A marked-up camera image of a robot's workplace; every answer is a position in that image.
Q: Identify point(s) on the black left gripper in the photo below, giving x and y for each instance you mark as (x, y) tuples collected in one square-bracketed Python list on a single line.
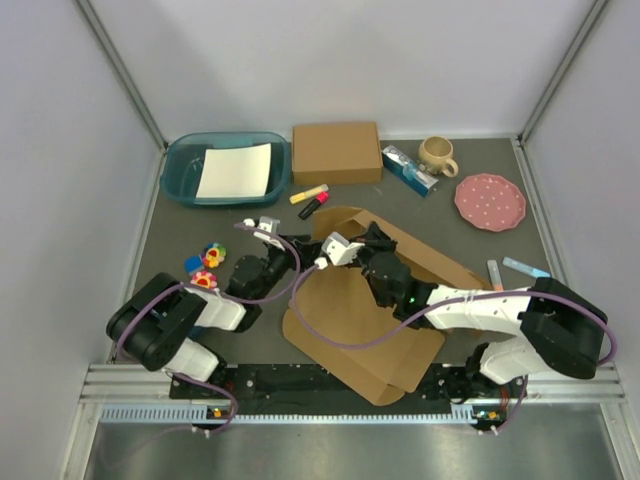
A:
[(307, 250)]

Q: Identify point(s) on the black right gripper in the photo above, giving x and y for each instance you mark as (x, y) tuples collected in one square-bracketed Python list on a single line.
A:
[(375, 238)]

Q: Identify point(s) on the yellow highlighter pen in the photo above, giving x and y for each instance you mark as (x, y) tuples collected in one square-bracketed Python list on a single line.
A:
[(308, 194)]

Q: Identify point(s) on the pink dotted plate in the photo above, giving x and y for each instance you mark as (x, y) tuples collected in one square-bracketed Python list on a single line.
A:
[(490, 202)]

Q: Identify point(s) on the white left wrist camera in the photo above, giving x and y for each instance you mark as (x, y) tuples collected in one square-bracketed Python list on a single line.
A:
[(265, 229)]

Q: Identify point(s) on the blue toothbrush package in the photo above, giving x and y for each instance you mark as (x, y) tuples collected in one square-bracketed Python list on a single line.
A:
[(408, 171)]

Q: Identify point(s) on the orange grey marker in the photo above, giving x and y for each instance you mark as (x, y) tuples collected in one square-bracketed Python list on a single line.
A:
[(494, 274)]

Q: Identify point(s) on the green yellow plush flower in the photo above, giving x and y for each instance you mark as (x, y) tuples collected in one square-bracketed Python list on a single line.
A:
[(213, 255)]

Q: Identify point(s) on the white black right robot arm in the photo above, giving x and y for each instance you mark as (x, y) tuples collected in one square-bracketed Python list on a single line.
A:
[(545, 327)]

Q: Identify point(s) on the pink plush flower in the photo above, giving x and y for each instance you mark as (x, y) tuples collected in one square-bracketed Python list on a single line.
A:
[(204, 279)]

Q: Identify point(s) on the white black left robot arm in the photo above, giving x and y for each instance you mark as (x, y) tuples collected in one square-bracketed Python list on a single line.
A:
[(157, 326)]

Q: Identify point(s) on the white paper sheet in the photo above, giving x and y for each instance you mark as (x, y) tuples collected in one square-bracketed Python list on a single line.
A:
[(235, 173)]

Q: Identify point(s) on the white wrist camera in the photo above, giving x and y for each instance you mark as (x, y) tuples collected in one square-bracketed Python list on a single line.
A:
[(265, 229), (336, 250)]

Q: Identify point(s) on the black pink highlighter pen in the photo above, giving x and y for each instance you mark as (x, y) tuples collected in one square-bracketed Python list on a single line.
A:
[(313, 205)]

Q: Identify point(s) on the closed brown cardboard box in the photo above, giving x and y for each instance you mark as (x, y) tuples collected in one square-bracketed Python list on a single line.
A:
[(338, 153)]

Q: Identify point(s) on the grey slotted cable duct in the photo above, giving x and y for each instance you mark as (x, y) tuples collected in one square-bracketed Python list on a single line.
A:
[(201, 414)]

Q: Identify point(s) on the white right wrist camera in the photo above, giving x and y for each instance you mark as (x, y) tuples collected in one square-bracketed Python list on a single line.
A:
[(336, 250)]

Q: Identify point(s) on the teal plastic bin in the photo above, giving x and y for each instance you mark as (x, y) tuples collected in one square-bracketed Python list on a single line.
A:
[(184, 163)]

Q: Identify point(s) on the brown cardboard box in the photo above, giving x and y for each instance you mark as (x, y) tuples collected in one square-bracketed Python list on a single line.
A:
[(338, 153), (336, 322)]

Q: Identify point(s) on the light blue marker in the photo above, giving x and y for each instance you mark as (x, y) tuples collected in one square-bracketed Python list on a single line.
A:
[(524, 268)]

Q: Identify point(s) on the beige ceramic mug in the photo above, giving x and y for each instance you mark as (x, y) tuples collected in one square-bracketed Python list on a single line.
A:
[(436, 155)]

